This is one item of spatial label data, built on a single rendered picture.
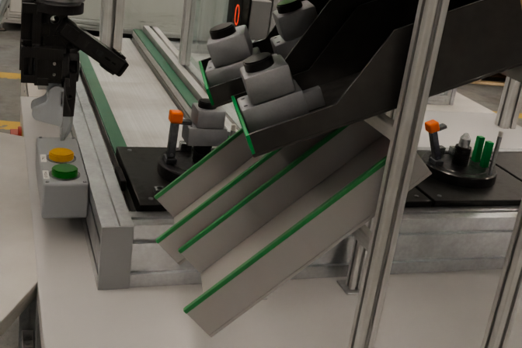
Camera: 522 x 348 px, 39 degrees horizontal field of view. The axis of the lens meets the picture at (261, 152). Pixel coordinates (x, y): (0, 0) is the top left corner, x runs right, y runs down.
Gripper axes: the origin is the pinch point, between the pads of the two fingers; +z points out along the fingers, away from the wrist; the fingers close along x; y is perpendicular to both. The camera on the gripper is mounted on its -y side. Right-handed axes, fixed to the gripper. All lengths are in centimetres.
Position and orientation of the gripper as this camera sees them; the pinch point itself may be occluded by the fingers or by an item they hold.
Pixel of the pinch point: (67, 132)
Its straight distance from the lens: 118.5
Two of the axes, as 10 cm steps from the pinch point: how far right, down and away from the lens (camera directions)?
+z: -1.4, 9.3, 3.4
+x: 3.1, 3.6, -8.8
